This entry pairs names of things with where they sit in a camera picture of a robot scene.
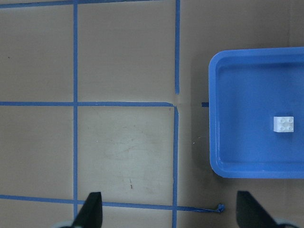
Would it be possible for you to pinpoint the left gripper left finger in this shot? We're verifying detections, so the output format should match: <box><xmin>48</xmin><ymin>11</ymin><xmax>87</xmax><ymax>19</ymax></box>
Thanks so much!
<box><xmin>71</xmin><ymin>192</ymin><xmax>103</xmax><ymax>228</ymax></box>

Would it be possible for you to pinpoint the brown paper table cover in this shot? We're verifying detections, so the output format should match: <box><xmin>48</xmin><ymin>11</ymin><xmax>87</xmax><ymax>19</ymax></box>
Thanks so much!
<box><xmin>0</xmin><ymin>0</ymin><xmax>304</xmax><ymax>228</ymax></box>

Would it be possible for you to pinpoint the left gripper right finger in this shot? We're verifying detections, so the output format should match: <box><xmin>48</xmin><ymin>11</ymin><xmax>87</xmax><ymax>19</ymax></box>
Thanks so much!
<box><xmin>236</xmin><ymin>191</ymin><xmax>279</xmax><ymax>228</ymax></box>

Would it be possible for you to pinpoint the white building block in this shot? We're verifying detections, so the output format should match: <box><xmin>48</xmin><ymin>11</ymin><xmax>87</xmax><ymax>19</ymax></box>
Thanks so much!
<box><xmin>273</xmin><ymin>116</ymin><xmax>294</xmax><ymax>133</ymax></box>

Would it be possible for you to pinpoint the blue plastic tray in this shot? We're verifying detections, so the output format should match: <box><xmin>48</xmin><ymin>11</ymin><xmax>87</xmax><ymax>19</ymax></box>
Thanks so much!
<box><xmin>209</xmin><ymin>47</ymin><xmax>304</xmax><ymax>179</ymax></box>

